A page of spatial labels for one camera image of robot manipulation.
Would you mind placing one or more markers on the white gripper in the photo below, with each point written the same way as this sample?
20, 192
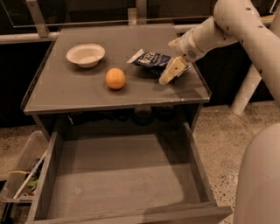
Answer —
187, 48

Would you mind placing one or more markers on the blue chip bag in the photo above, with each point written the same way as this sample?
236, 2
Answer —
154, 61

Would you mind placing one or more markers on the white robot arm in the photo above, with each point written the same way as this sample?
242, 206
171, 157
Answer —
257, 199

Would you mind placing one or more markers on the open grey top drawer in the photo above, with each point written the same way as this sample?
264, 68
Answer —
151, 176

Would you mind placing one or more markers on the orange fruit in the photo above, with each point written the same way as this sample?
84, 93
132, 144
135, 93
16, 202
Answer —
115, 78

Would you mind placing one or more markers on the dark tape roll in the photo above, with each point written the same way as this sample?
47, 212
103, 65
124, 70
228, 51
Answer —
142, 116

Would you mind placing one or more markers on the white diagonal support pole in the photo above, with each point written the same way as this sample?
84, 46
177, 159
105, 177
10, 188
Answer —
246, 90

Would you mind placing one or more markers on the white paper bowl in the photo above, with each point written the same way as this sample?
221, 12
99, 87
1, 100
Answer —
86, 55

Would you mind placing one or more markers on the metal railing with glass panel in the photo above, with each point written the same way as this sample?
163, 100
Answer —
24, 21

